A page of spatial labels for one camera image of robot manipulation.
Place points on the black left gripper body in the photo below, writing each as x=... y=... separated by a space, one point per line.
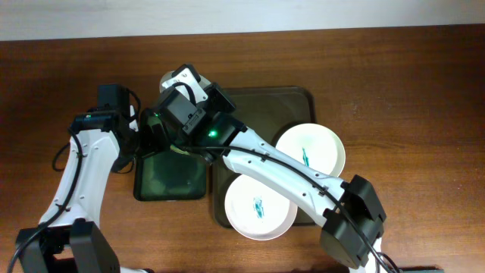
x=150 y=137

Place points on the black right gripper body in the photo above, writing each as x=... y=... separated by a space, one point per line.
x=217 y=101

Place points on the white plate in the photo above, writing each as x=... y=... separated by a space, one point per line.
x=315 y=146
x=256 y=211
x=188 y=79

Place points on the green yellow sponge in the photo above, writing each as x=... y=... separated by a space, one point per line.
x=183 y=150

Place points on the white plate top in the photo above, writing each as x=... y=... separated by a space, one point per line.
x=188 y=79

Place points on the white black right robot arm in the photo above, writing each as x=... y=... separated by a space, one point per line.
x=350 y=214

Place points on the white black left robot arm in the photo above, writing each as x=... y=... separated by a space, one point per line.
x=103 y=140

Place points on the small dark green tray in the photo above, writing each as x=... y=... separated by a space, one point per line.
x=169 y=176

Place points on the large dark brown tray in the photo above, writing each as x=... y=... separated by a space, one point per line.
x=269 y=111

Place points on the white plate bottom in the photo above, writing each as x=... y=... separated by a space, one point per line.
x=256 y=211

